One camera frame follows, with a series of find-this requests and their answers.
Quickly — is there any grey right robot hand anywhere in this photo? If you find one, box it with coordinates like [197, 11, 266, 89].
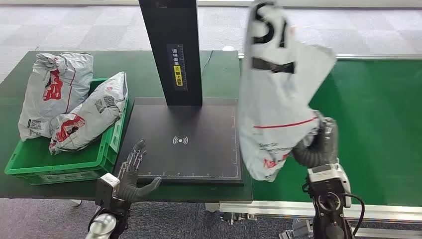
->
[291, 111, 339, 169]

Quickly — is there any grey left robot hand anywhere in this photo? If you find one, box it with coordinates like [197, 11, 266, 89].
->
[116, 138, 163, 203]

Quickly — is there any green plastic basket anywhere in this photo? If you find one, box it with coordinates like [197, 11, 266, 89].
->
[4, 77, 129, 186]

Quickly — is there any black weighing device with column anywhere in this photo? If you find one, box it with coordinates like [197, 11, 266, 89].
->
[113, 0, 245, 186]

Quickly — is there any grey courier bag, QR label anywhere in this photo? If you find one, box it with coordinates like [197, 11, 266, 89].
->
[48, 71, 129, 155]

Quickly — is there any large grey courier bag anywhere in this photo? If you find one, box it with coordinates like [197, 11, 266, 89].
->
[17, 52, 95, 142]

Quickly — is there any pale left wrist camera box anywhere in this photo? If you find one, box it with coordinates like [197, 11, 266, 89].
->
[95, 173, 121, 209]

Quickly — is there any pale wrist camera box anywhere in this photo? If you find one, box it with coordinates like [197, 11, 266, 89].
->
[307, 162, 352, 209]
[95, 173, 121, 209]

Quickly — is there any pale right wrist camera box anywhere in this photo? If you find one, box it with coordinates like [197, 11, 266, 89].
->
[307, 162, 352, 209]

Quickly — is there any green conveyor belt, aluminium frame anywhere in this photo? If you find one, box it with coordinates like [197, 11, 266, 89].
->
[204, 52, 422, 232]

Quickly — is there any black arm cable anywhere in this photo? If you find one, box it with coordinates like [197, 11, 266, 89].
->
[342, 192, 366, 237]

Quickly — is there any metal conveyor bracket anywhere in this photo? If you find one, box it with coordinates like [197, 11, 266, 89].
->
[219, 212, 259, 226]
[278, 219, 315, 239]

